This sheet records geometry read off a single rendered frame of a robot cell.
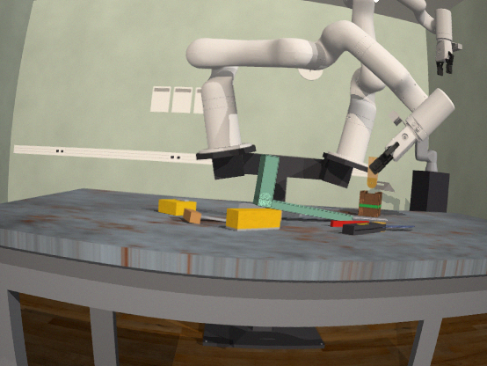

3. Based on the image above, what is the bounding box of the red flat bar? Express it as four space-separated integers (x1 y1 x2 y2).
331 221 369 227

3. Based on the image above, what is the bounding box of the green l-shaped frame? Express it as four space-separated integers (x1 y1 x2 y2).
253 155 353 221

